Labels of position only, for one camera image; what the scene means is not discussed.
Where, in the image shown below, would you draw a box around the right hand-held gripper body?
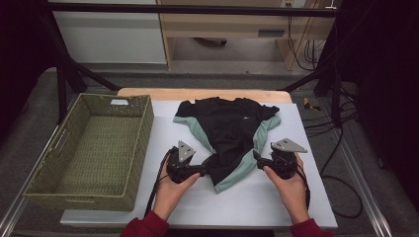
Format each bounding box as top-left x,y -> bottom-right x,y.
261,137 -> 308,181

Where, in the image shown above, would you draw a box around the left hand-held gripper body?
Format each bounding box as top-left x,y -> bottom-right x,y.
166,139 -> 197,185

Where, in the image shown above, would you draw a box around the black and green t-shirt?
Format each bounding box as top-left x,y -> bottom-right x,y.
172,96 -> 283,195

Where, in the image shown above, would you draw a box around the green woven basket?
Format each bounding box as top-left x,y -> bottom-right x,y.
23,93 -> 155,212

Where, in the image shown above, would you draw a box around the person's left hand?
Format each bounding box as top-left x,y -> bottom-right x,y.
152,156 -> 202,222

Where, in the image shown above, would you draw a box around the person's right hand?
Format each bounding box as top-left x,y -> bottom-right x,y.
263,153 -> 312,225

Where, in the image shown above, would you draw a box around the yellow and black tape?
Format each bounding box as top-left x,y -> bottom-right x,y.
302,97 -> 322,113

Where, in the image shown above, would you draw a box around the white board sheet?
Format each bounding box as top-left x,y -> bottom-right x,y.
59,100 -> 339,230

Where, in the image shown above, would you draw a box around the black metal stand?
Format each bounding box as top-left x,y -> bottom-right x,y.
280,16 -> 345,129
39,13 -> 123,126

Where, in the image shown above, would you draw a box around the dark low object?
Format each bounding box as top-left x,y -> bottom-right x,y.
193,37 -> 228,47

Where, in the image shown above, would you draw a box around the black curtain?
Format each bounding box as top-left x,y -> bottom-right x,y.
0,0 -> 62,146
335,0 -> 419,201

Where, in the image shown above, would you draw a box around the light wooden desk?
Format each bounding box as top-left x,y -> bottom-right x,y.
155,0 -> 344,72

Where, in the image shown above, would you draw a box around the white cabinet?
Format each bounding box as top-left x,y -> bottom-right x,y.
48,0 -> 168,65

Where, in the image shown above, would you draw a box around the black horizontal metal bar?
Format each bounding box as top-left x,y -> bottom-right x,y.
48,2 -> 339,18

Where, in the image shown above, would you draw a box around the bundle of black floor cables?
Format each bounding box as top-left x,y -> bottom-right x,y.
301,87 -> 360,138

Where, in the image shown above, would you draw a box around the right hand-held gripper cable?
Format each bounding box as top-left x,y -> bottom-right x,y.
295,163 -> 312,211

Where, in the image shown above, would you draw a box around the hand-held gripper cable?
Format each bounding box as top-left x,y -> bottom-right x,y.
295,163 -> 312,211
143,146 -> 179,217

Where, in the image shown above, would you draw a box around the left hand-held gripper cable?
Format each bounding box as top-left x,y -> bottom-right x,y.
143,146 -> 179,217

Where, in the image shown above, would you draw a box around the black looped floor cable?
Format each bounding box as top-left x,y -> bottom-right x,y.
319,126 -> 365,220

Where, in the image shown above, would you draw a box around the black hanging cables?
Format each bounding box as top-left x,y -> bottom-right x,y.
287,6 -> 319,72

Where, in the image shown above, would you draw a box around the yellow cable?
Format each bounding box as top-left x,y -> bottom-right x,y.
294,9 -> 317,65

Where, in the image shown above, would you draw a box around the aluminium rail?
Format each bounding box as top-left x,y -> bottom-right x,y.
0,123 -> 63,237
324,98 -> 393,237

